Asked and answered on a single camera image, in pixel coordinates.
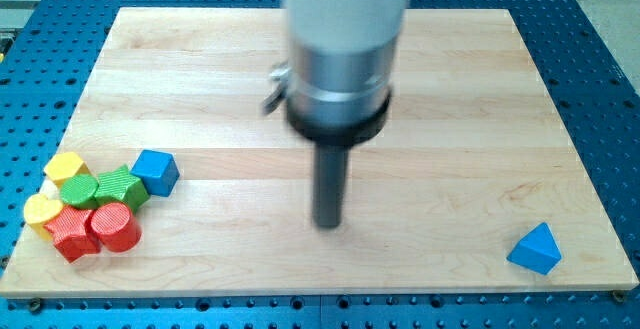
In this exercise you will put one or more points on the red cylinder block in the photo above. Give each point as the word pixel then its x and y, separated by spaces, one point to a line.
pixel 116 227

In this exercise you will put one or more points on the green cylinder block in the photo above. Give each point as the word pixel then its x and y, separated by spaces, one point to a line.
pixel 79 192

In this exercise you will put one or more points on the light wooden board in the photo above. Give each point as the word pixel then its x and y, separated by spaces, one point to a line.
pixel 474 155

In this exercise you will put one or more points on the green star block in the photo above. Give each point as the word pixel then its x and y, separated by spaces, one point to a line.
pixel 120 185

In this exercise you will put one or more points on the blue cube block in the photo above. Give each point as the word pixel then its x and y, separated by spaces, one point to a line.
pixel 158 172

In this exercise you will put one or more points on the white block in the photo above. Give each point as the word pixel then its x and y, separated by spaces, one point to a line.
pixel 49 189

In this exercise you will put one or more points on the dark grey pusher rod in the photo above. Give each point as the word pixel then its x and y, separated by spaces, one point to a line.
pixel 329 181

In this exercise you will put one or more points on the red star block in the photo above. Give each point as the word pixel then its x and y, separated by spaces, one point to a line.
pixel 72 235

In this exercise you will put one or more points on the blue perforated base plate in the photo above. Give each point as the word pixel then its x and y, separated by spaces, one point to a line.
pixel 50 62

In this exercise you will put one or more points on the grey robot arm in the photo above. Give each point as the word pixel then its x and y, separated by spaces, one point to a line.
pixel 335 81

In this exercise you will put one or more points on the yellow hexagon block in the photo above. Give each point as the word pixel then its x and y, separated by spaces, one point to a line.
pixel 63 166

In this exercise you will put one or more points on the blue triangle block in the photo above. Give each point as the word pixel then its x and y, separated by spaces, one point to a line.
pixel 537 250

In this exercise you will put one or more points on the yellow heart block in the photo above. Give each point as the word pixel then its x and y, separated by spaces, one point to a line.
pixel 39 210

